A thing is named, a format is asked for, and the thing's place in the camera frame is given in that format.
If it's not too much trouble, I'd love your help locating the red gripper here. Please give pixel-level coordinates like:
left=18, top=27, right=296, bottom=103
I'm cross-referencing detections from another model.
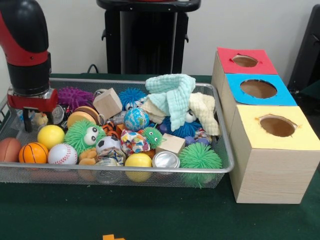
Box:
left=7, top=88, right=60, bottom=133

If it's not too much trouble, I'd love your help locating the yellow duck toy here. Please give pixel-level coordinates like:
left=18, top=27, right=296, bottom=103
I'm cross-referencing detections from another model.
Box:
left=32, top=112, right=49, bottom=129

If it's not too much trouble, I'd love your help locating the black can with silver top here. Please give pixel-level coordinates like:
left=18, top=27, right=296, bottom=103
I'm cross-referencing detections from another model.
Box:
left=54, top=105, right=66, bottom=125

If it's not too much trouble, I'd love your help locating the purple spiky toy with eyes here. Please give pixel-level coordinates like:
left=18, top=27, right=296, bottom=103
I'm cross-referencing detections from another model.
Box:
left=57, top=87, right=94, bottom=111

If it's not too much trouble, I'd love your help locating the green spiky ball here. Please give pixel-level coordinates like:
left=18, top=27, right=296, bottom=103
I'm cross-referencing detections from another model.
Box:
left=178, top=142, right=223, bottom=188
left=64, top=119, right=106, bottom=156

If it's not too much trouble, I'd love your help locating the mint green cloth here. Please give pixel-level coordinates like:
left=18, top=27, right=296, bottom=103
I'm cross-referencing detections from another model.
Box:
left=145, top=74, right=196, bottom=132

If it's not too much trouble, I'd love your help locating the cream muslin cloth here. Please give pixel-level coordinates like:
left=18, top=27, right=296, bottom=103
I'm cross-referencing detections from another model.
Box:
left=139, top=92, right=221, bottom=137

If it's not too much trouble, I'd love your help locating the clear mesh bin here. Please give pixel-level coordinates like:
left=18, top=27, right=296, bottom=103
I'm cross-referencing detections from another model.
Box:
left=0, top=77, right=235, bottom=189

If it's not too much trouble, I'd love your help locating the wooden box with three holes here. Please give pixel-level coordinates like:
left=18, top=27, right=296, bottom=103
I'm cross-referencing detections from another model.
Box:
left=210, top=47, right=320, bottom=204

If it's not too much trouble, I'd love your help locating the yellow smiley ball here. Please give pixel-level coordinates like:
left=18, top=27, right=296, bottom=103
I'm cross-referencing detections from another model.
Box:
left=37, top=124, right=66, bottom=150

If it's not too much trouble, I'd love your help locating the small orange basketball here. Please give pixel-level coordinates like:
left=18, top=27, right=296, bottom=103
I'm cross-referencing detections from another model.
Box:
left=18, top=142, right=50, bottom=164

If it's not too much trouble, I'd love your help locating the white baseball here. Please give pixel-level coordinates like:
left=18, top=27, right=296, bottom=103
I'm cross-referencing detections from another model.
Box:
left=48, top=143, right=79, bottom=166

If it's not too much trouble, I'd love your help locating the toy hamburger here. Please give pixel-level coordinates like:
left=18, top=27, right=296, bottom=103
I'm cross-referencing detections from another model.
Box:
left=66, top=105, right=101, bottom=128

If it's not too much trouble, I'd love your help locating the plain wooden cube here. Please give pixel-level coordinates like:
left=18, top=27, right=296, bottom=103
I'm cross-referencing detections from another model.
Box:
left=93, top=88, right=123, bottom=120

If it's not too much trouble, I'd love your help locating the dark green tablecloth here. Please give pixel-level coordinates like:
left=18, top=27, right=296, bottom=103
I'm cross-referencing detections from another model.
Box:
left=0, top=72, right=320, bottom=240

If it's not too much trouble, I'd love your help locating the black cable loop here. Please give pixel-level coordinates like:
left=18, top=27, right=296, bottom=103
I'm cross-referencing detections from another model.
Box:
left=87, top=63, right=101, bottom=75

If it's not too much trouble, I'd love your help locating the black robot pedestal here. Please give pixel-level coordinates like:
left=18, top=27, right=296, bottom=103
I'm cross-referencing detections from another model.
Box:
left=96, top=0, right=201, bottom=76

